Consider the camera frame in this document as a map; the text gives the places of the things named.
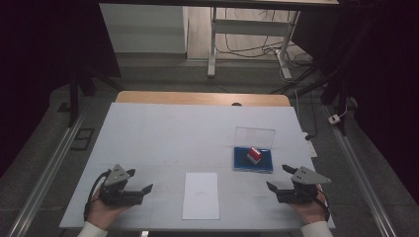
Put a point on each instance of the red stamp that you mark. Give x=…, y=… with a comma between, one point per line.
x=254, y=154

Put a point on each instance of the blue ink pad clear lid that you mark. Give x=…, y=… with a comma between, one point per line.
x=252, y=166

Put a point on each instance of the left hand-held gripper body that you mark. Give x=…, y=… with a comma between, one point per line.
x=115, y=195

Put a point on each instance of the black metal stand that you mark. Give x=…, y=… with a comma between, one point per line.
x=74, y=98

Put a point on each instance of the white desk frame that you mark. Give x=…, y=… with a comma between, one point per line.
x=247, y=27

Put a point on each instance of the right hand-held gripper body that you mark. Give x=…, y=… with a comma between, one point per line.
x=303, y=194

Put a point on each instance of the white paper table cover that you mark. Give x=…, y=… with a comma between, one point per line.
x=164, y=141

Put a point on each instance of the person's left hand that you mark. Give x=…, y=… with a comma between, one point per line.
x=103, y=214

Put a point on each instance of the black floor plate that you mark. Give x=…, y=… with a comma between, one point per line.
x=82, y=139

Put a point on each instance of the small white power adapter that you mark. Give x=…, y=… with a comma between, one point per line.
x=334, y=119

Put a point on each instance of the person's right hand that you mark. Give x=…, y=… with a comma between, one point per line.
x=311, y=212

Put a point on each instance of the white cabinet panel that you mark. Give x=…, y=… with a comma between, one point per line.
x=141, y=28

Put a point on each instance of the white paper sheet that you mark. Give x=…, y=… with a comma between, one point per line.
x=201, y=197

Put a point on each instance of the metal floor rail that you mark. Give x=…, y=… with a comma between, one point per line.
x=359, y=177
x=42, y=179

